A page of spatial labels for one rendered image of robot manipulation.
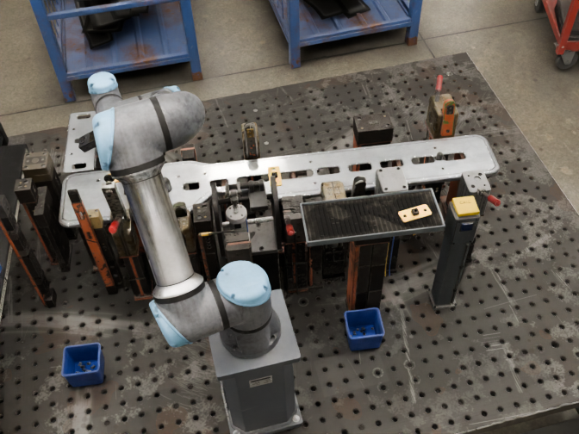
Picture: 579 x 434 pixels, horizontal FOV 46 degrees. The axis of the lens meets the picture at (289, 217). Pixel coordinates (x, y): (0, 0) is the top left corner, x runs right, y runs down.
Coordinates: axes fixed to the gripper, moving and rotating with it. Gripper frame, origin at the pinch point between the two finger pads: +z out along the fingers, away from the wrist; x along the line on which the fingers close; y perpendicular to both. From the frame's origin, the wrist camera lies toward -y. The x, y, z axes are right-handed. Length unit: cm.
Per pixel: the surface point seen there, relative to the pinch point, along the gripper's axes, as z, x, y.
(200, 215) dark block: -3.0, -22.9, 23.6
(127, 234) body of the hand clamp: 5.4, -20.0, 1.9
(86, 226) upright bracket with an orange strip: 4.0, -16.3, -9.7
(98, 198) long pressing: 9.3, -0.9, -8.2
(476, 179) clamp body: 2, -16, 106
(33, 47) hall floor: 110, 228, -82
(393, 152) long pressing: 8, 4, 86
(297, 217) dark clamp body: 1, -24, 51
